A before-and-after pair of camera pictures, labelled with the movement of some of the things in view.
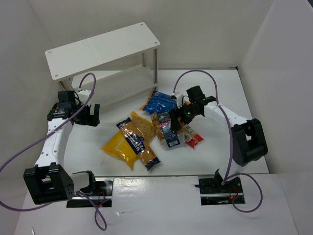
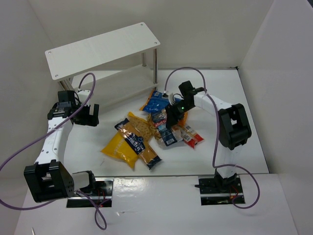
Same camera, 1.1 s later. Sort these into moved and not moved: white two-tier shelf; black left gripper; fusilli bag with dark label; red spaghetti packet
Moved: fusilli bag with dark label
Not moved: black left gripper; white two-tier shelf; red spaghetti packet
